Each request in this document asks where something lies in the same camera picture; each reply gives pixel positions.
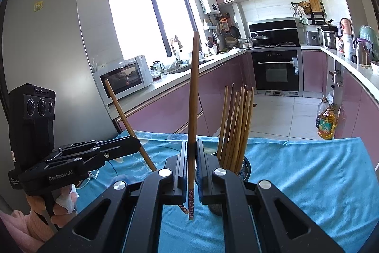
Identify black wall rack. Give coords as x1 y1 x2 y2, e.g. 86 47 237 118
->
291 0 326 25

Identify steel steamer pot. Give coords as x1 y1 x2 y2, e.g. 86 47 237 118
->
322 29 338 49

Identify pink kettle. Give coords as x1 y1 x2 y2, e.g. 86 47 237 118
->
339 18 355 52

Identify black range hood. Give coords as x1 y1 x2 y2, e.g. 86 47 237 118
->
248 18 301 46

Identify white microwave oven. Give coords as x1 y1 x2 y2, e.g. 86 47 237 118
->
93 55 153 106

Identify group of wooden chopsticks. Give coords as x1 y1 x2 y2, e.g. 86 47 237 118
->
217 83 255 175

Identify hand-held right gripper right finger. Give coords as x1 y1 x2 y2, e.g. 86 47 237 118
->
196 138 346 253

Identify white wall water heater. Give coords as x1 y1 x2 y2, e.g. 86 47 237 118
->
196 0 221 15

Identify silver rice cooker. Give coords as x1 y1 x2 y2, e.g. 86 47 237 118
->
302 24 323 46

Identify black wire mesh cup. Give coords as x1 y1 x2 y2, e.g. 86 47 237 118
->
207 153 251 217

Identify grey refrigerator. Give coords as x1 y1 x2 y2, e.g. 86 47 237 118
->
0 0 125 213

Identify yellow cooking oil bottle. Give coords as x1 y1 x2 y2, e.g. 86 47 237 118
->
317 104 338 140

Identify wooden cutting board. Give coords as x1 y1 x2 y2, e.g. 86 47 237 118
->
308 0 323 14

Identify person's left hand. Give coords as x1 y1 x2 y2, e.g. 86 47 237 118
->
25 184 80 242

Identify wok with lid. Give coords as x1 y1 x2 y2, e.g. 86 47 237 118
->
250 33 271 46

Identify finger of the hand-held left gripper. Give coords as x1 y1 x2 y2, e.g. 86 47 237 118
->
56 136 141 158
44 150 119 172

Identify kitchen window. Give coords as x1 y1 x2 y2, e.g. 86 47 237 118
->
105 0 199 64

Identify pink base cabinets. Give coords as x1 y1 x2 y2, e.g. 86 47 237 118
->
115 53 253 138
302 50 379 165

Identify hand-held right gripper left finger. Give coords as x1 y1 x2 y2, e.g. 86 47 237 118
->
38 139 189 253

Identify black built-in oven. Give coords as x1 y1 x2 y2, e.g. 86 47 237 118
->
251 48 303 97

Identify purple thermos bottle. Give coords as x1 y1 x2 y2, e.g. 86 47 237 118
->
355 38 369 65

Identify thin white cable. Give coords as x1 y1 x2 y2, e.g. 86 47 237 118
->
75 171 100 189

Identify person's left forearm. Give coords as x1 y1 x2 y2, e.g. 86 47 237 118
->
0 209 40 245

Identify green appliance under plastic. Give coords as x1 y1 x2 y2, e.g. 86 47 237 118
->
358 25 379 63

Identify wooden chopstick with patterned end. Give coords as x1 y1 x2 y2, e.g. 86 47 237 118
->
187 31 200 221
104 79 189 215

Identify blue floral tablecloth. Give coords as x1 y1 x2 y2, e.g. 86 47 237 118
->
73 130 379 253

